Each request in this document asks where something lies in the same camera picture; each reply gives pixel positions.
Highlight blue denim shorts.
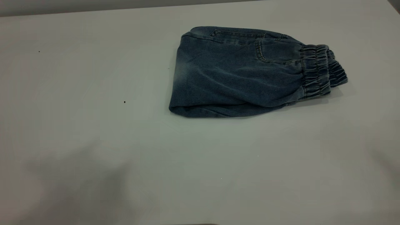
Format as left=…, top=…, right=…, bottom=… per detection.
left=169, top=26, right=348, bottom=118

